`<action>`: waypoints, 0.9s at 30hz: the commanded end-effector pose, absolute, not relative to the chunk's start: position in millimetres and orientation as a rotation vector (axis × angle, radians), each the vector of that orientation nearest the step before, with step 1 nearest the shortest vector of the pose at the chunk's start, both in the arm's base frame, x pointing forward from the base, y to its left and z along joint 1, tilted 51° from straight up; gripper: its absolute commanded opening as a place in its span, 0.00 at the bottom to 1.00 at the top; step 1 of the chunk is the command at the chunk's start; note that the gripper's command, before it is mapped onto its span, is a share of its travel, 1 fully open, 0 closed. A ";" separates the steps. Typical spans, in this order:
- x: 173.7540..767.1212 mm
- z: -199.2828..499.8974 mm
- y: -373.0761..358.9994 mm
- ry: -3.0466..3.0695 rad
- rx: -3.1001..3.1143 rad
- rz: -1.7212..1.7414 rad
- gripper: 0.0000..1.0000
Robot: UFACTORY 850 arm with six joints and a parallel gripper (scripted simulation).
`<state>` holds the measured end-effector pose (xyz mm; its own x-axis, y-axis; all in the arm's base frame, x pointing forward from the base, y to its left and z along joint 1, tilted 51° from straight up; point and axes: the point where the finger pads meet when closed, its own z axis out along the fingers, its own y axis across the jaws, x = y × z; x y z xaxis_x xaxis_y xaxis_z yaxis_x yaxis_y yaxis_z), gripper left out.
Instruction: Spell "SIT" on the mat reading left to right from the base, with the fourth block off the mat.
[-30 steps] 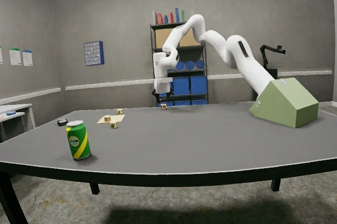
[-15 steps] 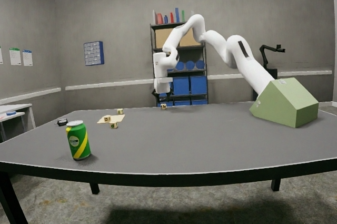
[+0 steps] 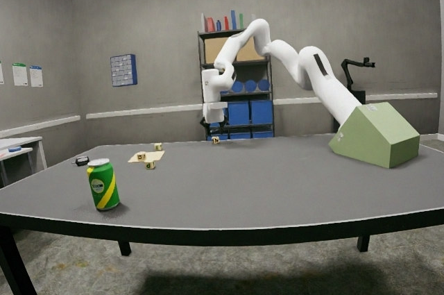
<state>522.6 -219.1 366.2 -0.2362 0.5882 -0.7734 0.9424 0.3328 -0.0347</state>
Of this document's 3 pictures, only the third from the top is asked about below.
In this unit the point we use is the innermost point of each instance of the beige square mat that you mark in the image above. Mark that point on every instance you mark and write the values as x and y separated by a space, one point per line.
152 155

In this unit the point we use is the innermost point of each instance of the green drink can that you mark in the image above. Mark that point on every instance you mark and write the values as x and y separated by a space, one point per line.
103 184

